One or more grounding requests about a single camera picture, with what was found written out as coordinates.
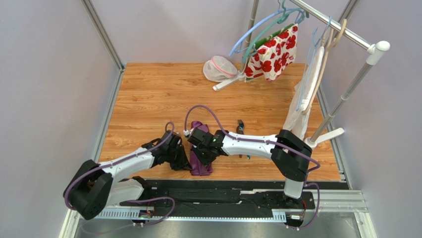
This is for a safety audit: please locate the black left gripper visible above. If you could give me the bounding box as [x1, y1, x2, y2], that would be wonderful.
[166, 144, 193, 171]

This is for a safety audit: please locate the purple cloth napkin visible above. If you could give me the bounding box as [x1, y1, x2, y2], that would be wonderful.
[189, 120, 212, 176]

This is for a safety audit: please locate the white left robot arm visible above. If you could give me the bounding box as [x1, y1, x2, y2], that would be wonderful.
[63, 130, 191, 220]

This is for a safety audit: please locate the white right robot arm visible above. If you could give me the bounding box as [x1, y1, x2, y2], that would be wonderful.
[183, 128, 312, 200]

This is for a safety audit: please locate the white mesh laundry bag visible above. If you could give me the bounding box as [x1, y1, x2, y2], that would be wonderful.
[203, 56, 238, 82]

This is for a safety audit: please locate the white towel on hanger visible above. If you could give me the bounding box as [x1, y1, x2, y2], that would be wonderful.
[283, 46, 325, 140]

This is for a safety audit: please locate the red poppy floral cloth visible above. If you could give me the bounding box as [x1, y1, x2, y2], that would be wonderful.
[245, 24, 299, 82]

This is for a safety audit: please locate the light blue plastic hanger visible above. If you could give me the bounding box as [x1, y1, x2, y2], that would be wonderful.
[228, 7, 309, 57]

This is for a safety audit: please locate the teal plastic hanger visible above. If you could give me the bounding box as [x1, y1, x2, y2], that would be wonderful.
[240, 0, 294, 64]

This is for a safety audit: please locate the metal clothes rack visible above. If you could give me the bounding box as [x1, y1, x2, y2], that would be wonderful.
[213, 0, 391, 148]

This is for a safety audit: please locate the blue thin wire hanger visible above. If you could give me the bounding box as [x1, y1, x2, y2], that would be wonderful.
[296, 16, 332, 111]

